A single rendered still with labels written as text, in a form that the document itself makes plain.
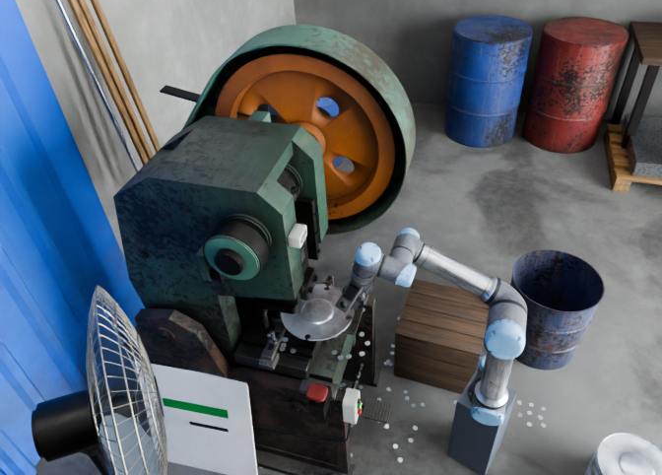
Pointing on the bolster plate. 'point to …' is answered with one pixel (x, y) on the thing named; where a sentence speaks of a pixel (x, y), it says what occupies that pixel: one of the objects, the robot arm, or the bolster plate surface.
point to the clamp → (272, 348)
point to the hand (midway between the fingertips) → (350, 307)
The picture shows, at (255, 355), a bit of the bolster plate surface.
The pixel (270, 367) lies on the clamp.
